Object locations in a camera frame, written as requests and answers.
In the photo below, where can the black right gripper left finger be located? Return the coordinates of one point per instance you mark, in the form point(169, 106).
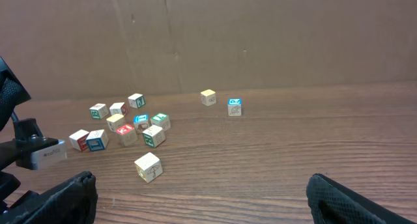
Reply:
point(73, 202)

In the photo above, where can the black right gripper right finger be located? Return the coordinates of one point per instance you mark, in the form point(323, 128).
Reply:
point(333, 203)

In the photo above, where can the cream umbrella wooden block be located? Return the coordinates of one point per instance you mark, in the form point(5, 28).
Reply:
point(149, 167)

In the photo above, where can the cream block red letter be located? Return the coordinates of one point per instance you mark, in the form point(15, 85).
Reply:
point(78, 140)

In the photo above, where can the cream block blue letter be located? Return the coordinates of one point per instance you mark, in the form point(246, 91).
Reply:
point(97, 140)

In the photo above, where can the cream block green letter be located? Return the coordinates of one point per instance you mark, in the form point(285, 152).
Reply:
point(99, 111)

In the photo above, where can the red top wooden block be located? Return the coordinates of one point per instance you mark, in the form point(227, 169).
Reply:
point(127, 135)

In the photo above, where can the yellow top block middle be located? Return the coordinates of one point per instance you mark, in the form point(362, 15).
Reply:
point(116, 121)

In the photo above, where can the yellow block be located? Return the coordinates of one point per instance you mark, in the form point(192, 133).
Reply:
point(116, 121)
point(208, 97)

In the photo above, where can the plain cream wooden block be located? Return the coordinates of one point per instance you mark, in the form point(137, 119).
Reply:
point(118, 108)

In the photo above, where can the brown cardboard backdrop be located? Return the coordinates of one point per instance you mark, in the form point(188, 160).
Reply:
point(63, 49)

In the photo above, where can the cream block green side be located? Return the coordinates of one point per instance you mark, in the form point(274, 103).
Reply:
point(154, 136)

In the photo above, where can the blue top wooden block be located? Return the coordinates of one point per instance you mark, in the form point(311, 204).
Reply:
point(141, 122)

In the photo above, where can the cream block top row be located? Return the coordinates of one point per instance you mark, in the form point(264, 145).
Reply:
point(136, 100)

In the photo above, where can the green top wooden block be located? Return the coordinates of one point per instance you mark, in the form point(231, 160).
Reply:
point(162, 120)

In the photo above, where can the blue top block far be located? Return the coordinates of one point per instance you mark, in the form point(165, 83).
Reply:
point(234, 107)

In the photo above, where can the yellow top block far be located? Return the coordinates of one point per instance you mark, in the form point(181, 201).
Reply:
point(208, 97)

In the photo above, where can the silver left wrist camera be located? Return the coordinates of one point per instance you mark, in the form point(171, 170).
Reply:
point(48, 156)

